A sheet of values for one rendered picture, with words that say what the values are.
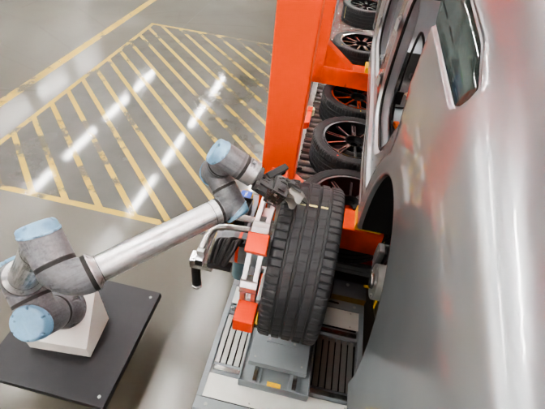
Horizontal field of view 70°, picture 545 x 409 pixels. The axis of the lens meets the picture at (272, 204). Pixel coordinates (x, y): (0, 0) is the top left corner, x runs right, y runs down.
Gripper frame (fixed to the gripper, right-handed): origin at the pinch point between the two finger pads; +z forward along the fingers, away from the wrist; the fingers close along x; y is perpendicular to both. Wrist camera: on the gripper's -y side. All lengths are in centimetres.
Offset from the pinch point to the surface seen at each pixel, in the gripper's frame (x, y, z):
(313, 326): -19.2, 32.5, 24.3
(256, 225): -15.2, 8.4, -8.8
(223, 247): -26.9, 15.9, -14.3
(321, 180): -66, -93, 46
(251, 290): -26.7, 26.4, 0.6
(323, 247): -1.7, 13.2, 11.9
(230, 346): -117, 13, 36
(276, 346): -86, 15, 48
